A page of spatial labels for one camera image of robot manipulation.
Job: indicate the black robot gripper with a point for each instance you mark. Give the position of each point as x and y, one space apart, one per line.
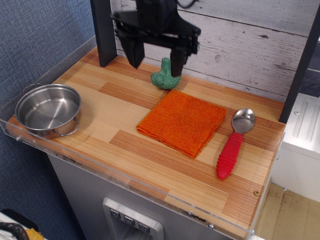
156 22

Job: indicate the orange towel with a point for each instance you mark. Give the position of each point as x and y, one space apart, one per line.
182 122

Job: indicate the green toy broccoli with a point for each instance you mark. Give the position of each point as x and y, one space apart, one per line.
163 79

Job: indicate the stainless steel pot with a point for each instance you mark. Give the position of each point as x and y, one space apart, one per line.
49 111

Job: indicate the grey toy fridge cabinet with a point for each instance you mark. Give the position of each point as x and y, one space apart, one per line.
86 191

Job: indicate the silver dispenser button panel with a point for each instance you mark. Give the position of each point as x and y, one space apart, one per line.
126 223

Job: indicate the white toy sink unit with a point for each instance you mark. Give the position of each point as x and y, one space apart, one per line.
297 164

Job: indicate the yellow object bottom left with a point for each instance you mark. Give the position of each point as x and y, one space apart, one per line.
33 234

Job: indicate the dark left vertical post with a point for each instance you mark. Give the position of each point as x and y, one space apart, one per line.
104 31

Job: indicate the dark vertical post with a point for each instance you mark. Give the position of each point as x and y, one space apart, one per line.
301 69
104 31

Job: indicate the red handled metal spoon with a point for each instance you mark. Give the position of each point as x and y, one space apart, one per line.
242 122

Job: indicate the dark right vertical post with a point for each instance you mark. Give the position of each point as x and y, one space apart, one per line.
301 69

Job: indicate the clear acrylic guard rail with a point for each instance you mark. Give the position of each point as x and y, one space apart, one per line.
116 98

